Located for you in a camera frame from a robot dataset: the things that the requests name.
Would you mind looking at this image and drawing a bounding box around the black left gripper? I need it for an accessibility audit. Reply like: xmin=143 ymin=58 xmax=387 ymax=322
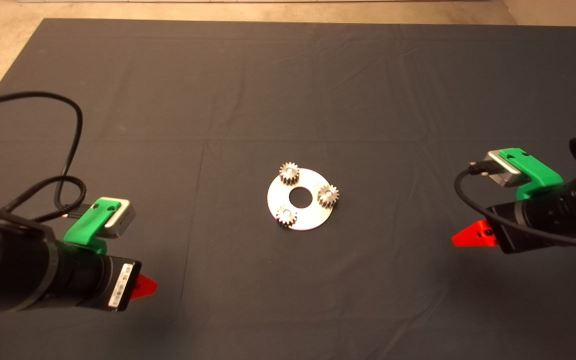
xmin=95 ymin=254 xmax=159 ymax=314

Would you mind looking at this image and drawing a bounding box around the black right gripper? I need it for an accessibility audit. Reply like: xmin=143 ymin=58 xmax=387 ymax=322
xmin=451 ymin=186 xmax=576 ymax=255

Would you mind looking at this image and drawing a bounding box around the small steel planetary gear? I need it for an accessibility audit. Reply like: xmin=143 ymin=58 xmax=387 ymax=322
xmin=276 ymin=205 xmax=298 ymax=227
xmin=279 ymin=162 xmax=301 ymax=185
xmin=317 ymin=183 xmax=340 ymax=208

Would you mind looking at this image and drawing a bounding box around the round metal carrier plate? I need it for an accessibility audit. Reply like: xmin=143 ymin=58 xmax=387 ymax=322
xmin=267 ymin=168 xmax=335 ymax=231

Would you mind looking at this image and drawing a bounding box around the dark grey table cloth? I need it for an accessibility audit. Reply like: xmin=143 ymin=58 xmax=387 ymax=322
xmin=0 ymin=19 xmax=576 ymax=360

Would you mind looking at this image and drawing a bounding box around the black right camera cable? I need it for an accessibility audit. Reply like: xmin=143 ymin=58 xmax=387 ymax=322
xmin=454 ymin=161 xmax=576 ymax=250

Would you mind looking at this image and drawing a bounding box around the black camera cable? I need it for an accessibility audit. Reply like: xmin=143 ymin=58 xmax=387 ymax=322
xmin=454 ymin=161 xmax=576 ymax=250
xmin=0 ymin=91 xmax=89 ymax=224

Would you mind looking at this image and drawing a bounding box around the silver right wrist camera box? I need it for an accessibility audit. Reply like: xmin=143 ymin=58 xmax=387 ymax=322
xmin=483 ymin=151 xmax=522 ymax=189

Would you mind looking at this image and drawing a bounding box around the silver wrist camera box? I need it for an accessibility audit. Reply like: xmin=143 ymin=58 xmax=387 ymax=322
xmin=102 ymin=197 xmax=137 ymax=239
xmin=483 ymin=151 xmax=522 ymax=189

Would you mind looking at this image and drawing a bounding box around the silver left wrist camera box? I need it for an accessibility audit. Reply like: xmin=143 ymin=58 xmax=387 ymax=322
xmin=102 ymin=197 xmax=137 ymax=239

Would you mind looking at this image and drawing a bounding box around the green left camera mount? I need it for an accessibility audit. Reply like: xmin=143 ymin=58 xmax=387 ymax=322
xmin=63 ymin=198 xmax=122 ymax=254

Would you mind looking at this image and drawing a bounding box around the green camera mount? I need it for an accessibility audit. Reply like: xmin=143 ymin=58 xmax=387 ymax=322
xmin=498 ymin=148 xmax=564 ymax=201
xmin=63 ymin=198 xmax=122 ymax=254

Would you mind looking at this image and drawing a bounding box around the green right camera mount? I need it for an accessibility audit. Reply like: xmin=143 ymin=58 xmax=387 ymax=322
xmin=498 ymin=148 xmax=564 ymax=201

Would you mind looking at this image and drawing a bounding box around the black left camera cable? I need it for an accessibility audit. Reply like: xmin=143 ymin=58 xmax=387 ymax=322
xmin=0 ymin=91 xmax=89 ymax=224

